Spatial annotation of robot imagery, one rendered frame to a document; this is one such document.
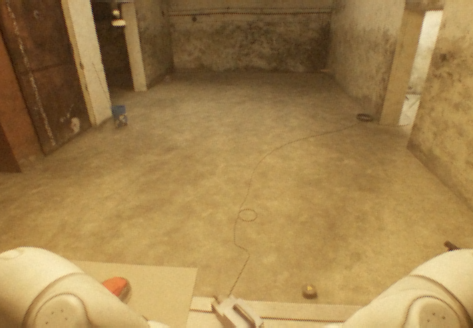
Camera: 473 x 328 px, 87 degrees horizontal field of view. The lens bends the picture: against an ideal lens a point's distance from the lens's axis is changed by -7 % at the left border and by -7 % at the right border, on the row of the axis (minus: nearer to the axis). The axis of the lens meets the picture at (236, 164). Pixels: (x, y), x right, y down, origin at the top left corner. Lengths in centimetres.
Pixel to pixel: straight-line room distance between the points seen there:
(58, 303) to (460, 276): 58
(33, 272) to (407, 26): 592
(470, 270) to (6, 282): 73
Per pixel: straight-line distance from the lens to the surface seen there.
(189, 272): 246
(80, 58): 592
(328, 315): 209
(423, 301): 44
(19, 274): 55
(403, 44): 597
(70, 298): 44
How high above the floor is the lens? 189
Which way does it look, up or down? 29 degrees down
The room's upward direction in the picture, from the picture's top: 1 degrees counter-clockwise
